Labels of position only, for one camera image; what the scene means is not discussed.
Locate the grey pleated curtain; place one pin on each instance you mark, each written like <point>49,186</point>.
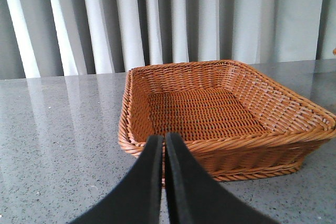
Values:
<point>44,38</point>

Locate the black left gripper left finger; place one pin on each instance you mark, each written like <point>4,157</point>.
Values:
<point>137,198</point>

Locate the brown wicker basket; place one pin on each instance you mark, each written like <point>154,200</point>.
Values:
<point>237,122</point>

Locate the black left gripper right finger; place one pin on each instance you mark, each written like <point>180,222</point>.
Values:
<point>194,197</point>

